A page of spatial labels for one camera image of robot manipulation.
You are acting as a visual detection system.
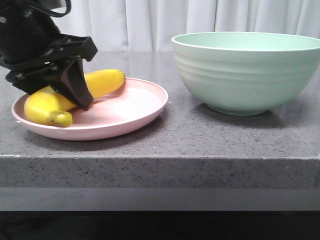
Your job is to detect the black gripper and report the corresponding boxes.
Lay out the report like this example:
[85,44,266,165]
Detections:
[0,0,98,111]

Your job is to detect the yellow banana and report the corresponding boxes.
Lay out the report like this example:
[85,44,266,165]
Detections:
[24,69,126,127]

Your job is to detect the pink plate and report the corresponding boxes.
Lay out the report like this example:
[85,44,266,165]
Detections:
[11,77,168,141]

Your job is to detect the green bowl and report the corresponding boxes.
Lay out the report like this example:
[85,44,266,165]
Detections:
[172,31,320,116]

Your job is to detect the white curtain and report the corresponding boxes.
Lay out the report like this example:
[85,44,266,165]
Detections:
[54,0,320,52]

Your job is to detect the black cable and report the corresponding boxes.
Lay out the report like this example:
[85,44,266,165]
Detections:
[29,0,72,18]

